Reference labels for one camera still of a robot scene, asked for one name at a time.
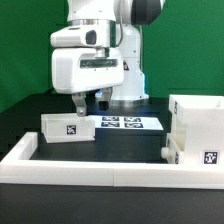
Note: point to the white U-shaped fence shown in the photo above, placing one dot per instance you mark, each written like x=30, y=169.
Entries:
x=17, y=167

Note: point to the white drawer cabinet frame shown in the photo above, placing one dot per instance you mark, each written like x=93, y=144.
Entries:
x=197, y=124

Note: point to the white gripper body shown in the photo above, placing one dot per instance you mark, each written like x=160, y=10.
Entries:
x=77, y=70

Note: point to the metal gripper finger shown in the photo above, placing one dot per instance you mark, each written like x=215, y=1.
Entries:
x=104, y=100
x=80, y=104

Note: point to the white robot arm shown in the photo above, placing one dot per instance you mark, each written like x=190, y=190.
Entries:
x=100, y=51

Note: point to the paper sheet with markers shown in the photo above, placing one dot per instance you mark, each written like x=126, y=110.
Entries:
x=125, y=122

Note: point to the white drawer box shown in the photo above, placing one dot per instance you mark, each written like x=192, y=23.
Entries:
x=172, y=153
x=67, y=127

